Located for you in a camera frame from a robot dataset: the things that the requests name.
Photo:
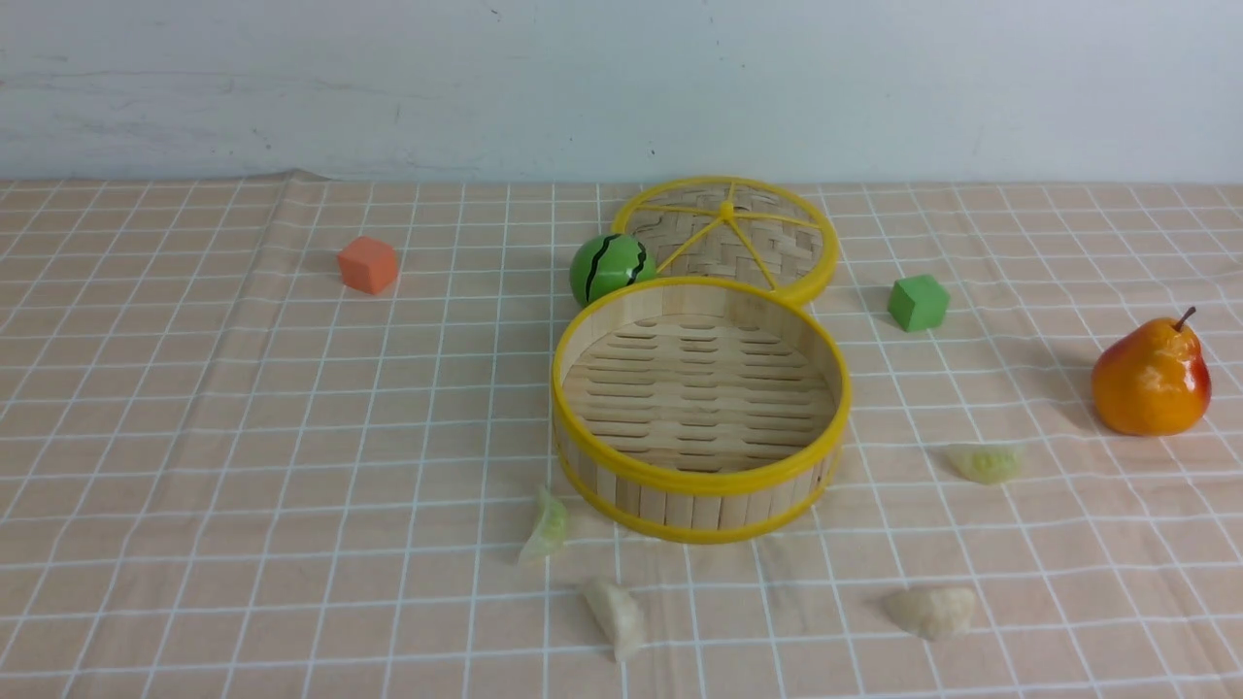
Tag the pale green dumpling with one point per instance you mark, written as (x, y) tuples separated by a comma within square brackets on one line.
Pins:
[(988, 464), (550, 529)]

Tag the bamboo steamer tray yellow rim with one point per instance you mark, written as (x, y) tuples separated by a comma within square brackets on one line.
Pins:
[(698, 410)]

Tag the beige checkered tablecloth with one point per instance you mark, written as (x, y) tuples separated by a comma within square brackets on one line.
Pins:
[(228, 475)]

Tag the orange toy pear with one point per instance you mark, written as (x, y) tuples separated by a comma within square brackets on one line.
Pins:
[(1154, 381)]

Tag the green toy watermelon ball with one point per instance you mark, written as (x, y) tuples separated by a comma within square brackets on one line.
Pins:
[(608, 263)]

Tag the orange foam cube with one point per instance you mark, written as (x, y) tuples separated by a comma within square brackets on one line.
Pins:
[(368, 265)]

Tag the bamboo steamer lid yellow rim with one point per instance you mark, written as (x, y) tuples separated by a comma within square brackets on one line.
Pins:
[(737, 229)]

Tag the white dumpling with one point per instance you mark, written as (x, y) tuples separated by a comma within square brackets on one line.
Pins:
[(617, 614), (933, 612)]

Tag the green foam cube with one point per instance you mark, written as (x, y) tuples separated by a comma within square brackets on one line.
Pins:
[(918, 303)]

